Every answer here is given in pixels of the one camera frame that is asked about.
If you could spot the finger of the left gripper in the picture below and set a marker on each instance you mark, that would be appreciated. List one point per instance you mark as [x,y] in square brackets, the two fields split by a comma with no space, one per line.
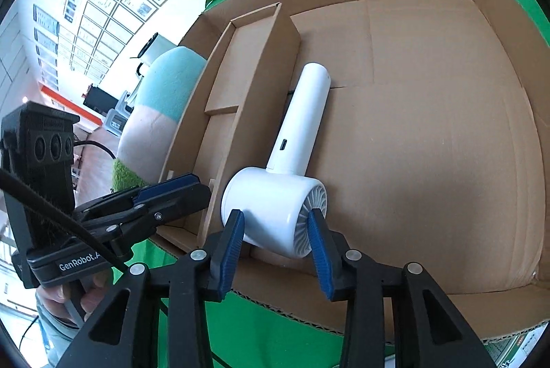
[126,234]
[164,202]

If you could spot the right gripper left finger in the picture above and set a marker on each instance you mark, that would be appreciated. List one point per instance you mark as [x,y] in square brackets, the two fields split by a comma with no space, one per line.
[123,330]

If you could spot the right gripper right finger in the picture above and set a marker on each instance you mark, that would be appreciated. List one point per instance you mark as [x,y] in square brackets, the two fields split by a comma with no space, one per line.
[428,330]

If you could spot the white handheld fan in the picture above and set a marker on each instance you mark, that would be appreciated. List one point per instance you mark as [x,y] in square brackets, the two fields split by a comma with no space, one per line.
[276,200]

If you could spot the person's left hand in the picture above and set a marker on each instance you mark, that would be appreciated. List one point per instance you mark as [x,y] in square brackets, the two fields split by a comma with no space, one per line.
[67,303]

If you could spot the green white long box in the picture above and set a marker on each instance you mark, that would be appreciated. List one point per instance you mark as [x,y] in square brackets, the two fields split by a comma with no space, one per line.
[512,350]

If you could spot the cardboard insert tray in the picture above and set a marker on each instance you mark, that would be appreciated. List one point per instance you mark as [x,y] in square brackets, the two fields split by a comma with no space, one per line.
[232,117]

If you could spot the pastel plush toy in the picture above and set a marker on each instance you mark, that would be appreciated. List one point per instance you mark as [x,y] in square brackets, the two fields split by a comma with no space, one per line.
[159,105]

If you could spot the white kettle black lid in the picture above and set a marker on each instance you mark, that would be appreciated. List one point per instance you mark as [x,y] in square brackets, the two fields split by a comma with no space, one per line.
[155,46]

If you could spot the large cardboard box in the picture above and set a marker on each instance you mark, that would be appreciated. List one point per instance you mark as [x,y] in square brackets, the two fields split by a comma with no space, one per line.
[434,143]

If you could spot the framed certificates on wall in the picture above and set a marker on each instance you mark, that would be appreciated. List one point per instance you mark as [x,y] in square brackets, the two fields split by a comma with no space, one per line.
[88,38]

